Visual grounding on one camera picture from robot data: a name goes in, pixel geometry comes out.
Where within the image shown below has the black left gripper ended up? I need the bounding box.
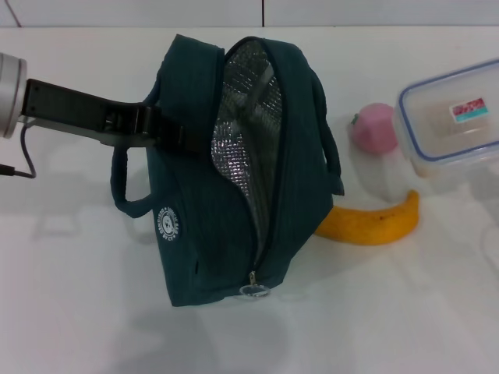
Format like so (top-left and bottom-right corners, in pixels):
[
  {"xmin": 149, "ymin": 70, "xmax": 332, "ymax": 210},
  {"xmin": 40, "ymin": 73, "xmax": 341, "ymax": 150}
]
[{"xmin": 21, "ymin": 78, "xmax": 207, "ymax": 153}]

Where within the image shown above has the dark teal insulated lunch bag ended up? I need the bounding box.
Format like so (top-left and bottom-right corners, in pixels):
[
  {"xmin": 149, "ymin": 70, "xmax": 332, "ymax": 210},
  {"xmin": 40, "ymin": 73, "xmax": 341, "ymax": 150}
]
[{"xmin": 111, "ymin": 34, "xmax": 346, "ymax": 309}]

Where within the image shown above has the pink peach toy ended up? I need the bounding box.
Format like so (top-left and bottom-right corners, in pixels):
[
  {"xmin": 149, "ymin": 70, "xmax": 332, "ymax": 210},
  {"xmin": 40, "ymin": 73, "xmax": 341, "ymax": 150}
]
[{"xmin": 349, "ymin": 102, "xmax": 401, "ymax": 153}]

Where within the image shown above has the yellow banana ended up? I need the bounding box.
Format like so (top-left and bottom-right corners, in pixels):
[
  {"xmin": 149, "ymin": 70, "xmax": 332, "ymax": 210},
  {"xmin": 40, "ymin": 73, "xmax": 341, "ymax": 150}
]
[{"xmin": 313, "ymin": 189, "xmax": 421, "ymax": 247}]

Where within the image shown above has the clear container with blue-rimmed lid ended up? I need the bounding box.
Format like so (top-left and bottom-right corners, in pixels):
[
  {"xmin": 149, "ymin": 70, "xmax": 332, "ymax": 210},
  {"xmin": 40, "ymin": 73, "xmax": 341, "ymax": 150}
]
[{"xmin": 391, "ymin": 58, "xmax": 499, "ymax": 180}]

